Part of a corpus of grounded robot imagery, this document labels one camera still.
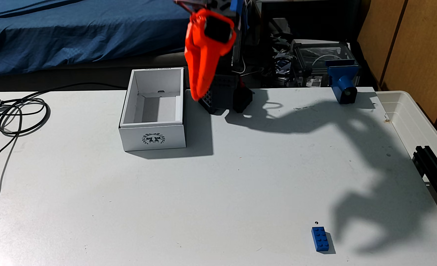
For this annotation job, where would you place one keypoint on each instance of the blue toy brick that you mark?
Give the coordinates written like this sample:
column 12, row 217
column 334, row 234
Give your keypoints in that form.
column 320, row 239

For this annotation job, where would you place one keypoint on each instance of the white cardboard box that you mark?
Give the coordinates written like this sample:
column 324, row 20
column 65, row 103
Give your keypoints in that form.
column 152, row 138

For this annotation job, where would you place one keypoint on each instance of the blue bed sheet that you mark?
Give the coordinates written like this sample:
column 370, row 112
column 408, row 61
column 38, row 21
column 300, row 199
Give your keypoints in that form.
column 74, row 33

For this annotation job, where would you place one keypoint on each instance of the white plastic bin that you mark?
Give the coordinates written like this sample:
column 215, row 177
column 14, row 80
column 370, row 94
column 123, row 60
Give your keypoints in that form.
column 399, row 111

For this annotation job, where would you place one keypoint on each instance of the wooden cabinet doors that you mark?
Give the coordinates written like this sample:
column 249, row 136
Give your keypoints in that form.
column 421, row 44

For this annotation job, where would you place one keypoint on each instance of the black aluminium extrusion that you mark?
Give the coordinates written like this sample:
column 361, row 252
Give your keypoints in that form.
column 430, row 166

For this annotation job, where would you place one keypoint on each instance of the clear enclosure black frame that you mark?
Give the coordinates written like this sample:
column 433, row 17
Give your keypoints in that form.
column 314, row 55

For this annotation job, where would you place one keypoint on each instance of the blue printed clamp mount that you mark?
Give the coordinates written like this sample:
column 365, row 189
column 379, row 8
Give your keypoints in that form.
column 342, row 75

